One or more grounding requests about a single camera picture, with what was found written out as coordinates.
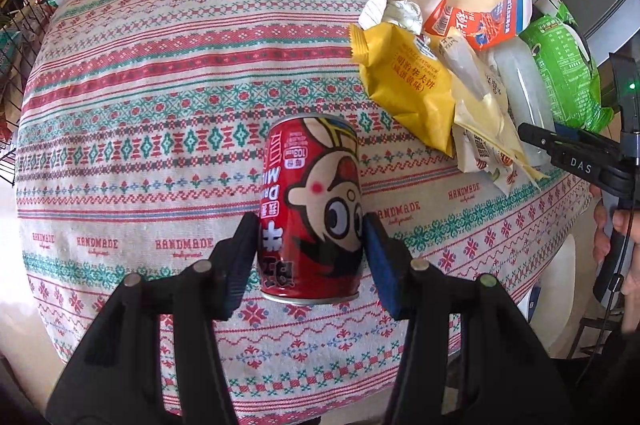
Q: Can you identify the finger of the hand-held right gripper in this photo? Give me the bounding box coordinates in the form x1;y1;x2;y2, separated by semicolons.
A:
517;122;638;196

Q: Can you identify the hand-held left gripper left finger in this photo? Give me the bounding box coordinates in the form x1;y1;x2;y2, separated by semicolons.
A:
45;211;261;425

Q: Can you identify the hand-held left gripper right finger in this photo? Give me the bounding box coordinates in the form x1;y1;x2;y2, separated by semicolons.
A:
362;212;576;425

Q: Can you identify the clear plastic bottle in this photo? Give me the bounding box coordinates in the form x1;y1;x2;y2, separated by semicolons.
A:
487;40;557;167

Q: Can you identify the red cartoon drink can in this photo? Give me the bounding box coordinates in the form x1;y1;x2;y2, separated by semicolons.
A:
256;114;363;305

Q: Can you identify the person's right hand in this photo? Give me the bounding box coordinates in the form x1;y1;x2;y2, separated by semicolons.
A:
592;185;640;297

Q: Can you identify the green snack bag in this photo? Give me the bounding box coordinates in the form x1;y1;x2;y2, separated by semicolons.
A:
520;2;613;133

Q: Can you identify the white wrapper with red print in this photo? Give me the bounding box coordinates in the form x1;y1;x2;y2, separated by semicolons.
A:
456;125;521;196

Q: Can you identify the pale yellow wrapper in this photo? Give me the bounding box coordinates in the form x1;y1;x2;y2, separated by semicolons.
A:
440;28;549;182

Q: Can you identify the white stool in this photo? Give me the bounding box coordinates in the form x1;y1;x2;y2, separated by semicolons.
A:
519;232;577;356

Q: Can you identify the torn red and white carton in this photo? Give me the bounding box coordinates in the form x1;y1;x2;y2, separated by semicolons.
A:
419;0;533;52

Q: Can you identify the yellow snack packet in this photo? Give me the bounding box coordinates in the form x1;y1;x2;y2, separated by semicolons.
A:
348;24;458;156

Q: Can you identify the patterned woven tablecloth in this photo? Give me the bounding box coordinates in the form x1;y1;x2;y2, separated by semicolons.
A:
15;0;593;411

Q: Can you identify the black wire rack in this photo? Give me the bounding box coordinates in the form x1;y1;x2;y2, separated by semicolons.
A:
0;0;57;186

